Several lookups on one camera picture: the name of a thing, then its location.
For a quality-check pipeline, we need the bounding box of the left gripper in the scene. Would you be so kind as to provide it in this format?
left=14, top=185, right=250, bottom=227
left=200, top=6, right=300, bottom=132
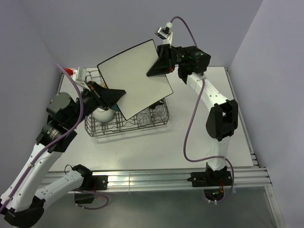
left=66, top=80, right=124, bottom=127

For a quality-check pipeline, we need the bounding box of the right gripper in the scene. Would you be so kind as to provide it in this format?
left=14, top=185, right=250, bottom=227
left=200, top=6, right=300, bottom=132
left=145, top=44, right=197, bottom=78

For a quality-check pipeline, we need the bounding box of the white bowl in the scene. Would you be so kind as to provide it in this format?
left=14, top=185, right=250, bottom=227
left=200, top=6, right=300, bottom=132
left=93, top=108, right=114, bottom=124

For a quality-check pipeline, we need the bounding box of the white square plate black rim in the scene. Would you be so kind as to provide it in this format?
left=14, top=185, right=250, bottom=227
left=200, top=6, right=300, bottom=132
left=97, top=39, right=173, bottom=120

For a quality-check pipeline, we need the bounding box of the clear glass mug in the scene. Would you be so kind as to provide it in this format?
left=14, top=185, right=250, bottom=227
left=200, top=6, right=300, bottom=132
left=136, top=109, right=152, bottom=126

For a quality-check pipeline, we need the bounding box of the clear drinking glass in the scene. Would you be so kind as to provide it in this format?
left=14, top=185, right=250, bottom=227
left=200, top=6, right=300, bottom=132
left=153, top=105, right=165, bottom=121

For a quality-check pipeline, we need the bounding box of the teal scalloped plate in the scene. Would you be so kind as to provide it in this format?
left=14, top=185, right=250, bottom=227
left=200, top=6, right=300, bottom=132
left=111, top=104, right=120, bottom=112

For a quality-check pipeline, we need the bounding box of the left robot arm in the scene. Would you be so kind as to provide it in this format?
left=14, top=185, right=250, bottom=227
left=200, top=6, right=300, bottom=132
left=0, top=81, right=126, bottom=228

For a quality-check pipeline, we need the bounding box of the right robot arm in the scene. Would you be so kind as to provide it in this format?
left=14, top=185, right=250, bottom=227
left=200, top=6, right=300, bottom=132
left=147, top=44, right=238, bottom=186

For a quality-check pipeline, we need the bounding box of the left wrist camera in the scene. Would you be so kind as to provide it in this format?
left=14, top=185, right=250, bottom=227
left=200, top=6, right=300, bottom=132
left=65, top=67, right=89, bottom=89

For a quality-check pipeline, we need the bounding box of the grey wire dish rack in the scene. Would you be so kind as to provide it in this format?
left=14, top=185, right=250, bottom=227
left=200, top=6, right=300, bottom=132
left=84, top=68, right=170, bottom=137

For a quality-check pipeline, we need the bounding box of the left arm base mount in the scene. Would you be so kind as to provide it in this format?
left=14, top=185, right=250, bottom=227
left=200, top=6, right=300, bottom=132
left=74, top=175, right=108, bottom=205

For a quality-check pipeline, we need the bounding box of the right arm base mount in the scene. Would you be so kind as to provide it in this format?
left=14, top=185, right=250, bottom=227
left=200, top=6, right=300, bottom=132
left=187, top=171, right=234, bottom=200

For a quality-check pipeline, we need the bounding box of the aluminium rail frame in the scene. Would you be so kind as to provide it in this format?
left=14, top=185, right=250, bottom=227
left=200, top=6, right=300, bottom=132
left=13, top=67, right=287, bottom=228

